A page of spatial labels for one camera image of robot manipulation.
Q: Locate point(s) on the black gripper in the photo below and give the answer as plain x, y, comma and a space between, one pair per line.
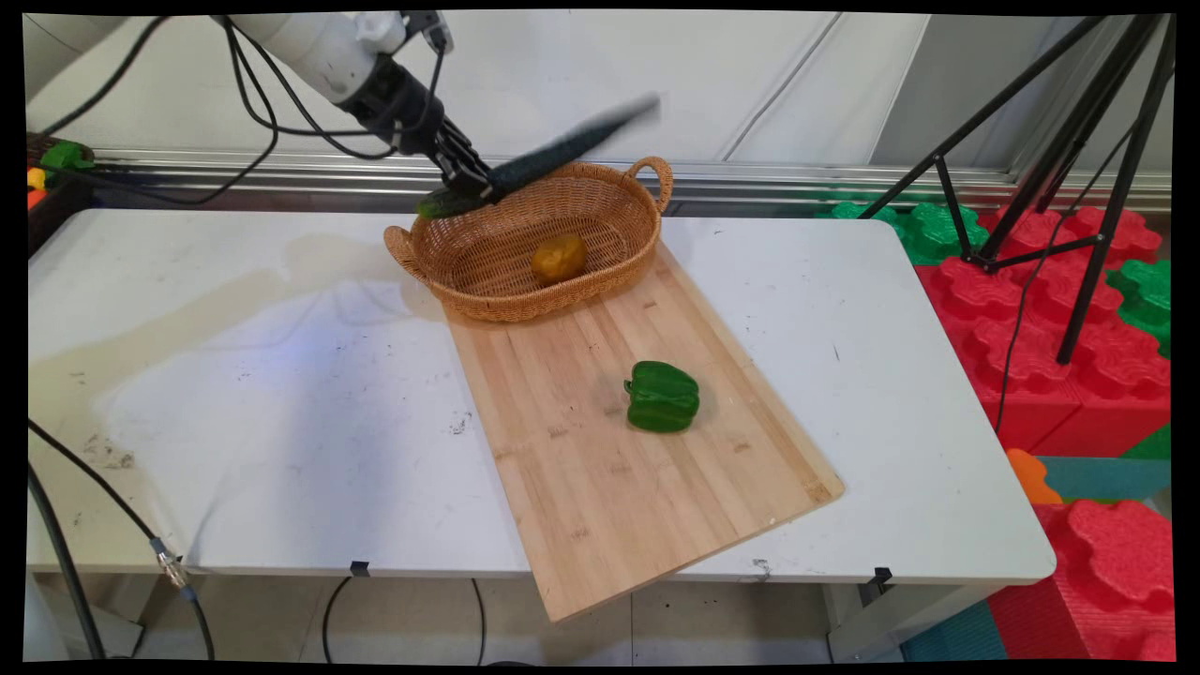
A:
398, 103

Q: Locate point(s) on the dark green cucumber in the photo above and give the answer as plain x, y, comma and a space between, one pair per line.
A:
544, 159

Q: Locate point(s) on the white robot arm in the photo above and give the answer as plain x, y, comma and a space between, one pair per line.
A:
309, 47

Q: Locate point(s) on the brown wicker basket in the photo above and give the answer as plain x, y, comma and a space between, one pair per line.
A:
487, 272

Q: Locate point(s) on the yellow-brown potato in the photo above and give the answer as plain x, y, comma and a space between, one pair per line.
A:
559, 260

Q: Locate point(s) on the green bell pepper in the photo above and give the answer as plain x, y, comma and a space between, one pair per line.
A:
662, 398

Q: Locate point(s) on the wooden cutting board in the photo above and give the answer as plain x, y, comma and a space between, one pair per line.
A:
609, 506

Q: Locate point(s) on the green toy vegetable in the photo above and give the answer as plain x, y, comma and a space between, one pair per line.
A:
66, 155

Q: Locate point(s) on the black crate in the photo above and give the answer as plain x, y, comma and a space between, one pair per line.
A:
56, 216

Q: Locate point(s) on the yellow toy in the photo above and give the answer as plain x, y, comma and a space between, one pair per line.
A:
35, 178

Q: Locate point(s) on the orange toy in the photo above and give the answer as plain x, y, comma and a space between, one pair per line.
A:
35, 198

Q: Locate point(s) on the green foam block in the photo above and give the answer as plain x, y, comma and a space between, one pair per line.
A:
928, 230
1146, 295

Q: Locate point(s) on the large red foam block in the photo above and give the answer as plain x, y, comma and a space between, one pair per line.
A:
1031, 366

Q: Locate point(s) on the orange foam block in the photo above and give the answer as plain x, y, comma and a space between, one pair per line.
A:
1029, 478

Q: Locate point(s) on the black tripod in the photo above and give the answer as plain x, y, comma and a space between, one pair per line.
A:
1110, 214

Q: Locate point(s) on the teal foam mat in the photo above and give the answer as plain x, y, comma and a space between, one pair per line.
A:
1106, 478

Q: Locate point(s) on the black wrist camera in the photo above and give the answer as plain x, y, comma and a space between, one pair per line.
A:
428, 30

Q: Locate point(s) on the aluminium wall rail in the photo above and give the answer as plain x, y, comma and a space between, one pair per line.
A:
797, 178

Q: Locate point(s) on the grey table leg frame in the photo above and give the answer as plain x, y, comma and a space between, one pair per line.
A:
891, 619

